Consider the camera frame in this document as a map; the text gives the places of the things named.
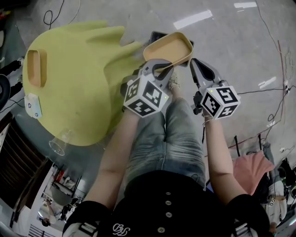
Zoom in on salmon pink cloth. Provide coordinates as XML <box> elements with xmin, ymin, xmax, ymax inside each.
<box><xmin>232</xmin><ymin>152</ymin><xmax>276</xmax><ymax>195</ymax></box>

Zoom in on person's right forearm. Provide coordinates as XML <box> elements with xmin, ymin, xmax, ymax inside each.
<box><xmin>203</xmin><ymin>117</ymin><xmax>248</xmax><ymax>206</ymax></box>

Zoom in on clear glass cup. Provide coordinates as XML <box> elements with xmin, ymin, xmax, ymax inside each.
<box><xmin>48</xmin><ymin>128</ymin><xmax>74</xmax><ymax>156</ymax></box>

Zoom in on black floor cable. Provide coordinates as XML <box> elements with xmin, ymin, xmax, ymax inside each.
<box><xmin>238</xmin><ymin>87</ymin><xmax>296</xmax><ymax>130</ymax></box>

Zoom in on tan tray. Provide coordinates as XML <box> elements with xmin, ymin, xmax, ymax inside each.
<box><xmin>26</xmin><ymin>49</ymin><xmax>48</xmax><ymax>88</ymax></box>
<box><xmin>142</xmin><ymin>31</ymin><xmax>194</xmax><ymax>67</ymax></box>

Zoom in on white shoulder strap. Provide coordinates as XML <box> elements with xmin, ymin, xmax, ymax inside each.
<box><xmin>233</xmin><ymin>219</ymin><xmax>250</xmax><ymax>237</ymax></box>
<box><xmin>67</xmin><ymin>219</ymin><xmax>99</xmax><ymax>237</ymax></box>

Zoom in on round table yellow cloth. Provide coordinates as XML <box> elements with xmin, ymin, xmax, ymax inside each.
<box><xmin>22</xmin><ymin>20</ymin><xmax>145</xmax><ymax>147</ymax></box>

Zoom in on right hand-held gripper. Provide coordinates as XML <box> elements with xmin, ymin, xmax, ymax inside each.
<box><xmin>189</xmin><ymin>58</ymin><xmax>241</xmax><ymax>120</ymax></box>

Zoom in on white blue tissue pack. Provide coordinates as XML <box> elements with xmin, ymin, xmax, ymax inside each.
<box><xmin>24</xmin><ymin>93</ymin><xmax>43</xmax><ymax>120</ymax></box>

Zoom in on person's black buttoned shirt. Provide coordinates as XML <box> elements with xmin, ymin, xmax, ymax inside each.
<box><xmin>62</xmin><ymin>170</ymin><xmax>271</xmax><ymax>237</ymax></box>

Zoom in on person's left forearm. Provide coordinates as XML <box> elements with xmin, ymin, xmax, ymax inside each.
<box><xmin>84</xmin><ymin>111</ymin><xmax>139</xmax><ymax>210</ymax></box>

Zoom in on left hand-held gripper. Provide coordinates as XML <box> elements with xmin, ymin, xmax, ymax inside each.
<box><xmin>123</xmin><ymin>59</ymin><xmax>176</xmax><ymax>119</ymax></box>

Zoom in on person's beige shoe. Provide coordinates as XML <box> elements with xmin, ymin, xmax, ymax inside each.
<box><xmin>167</xmin><ymin>71</ymin><xmax>181</xmax><ymax>90</ymax></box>

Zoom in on dark wooden staircase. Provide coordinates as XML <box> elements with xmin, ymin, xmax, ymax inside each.
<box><xmin>0</xmin><ymin>113</ymin><xmax>54</xmax><ymax>209</ymax></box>

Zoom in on person's blue jeans legs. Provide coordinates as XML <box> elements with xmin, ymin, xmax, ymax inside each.
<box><xmin>126</xmin><ymin>89</ymin><xmax>206</xmax><ymax>190</ymax></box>

